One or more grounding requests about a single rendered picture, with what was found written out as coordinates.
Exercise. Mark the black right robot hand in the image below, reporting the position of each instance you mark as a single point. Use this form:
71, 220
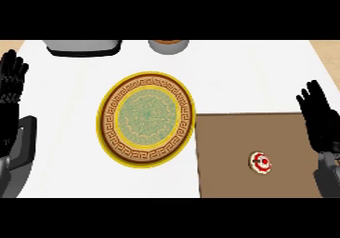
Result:
323, 124

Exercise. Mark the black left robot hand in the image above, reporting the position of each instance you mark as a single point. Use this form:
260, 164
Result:
8, 93

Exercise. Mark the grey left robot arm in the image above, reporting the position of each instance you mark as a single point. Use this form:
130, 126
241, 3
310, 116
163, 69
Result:
15, 161

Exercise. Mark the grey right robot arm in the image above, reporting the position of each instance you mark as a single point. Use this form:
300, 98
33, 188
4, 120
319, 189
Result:
332, 175

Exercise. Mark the brown flat tray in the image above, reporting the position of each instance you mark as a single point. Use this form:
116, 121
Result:
255, 155

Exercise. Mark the red white frosted cupcake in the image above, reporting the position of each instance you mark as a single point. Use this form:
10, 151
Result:
261, 162

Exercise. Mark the yellow brown green patterned plate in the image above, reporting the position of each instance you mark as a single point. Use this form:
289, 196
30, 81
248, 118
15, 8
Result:
147, 119

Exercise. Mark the grey round container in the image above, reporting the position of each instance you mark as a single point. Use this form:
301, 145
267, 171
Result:
169, 46

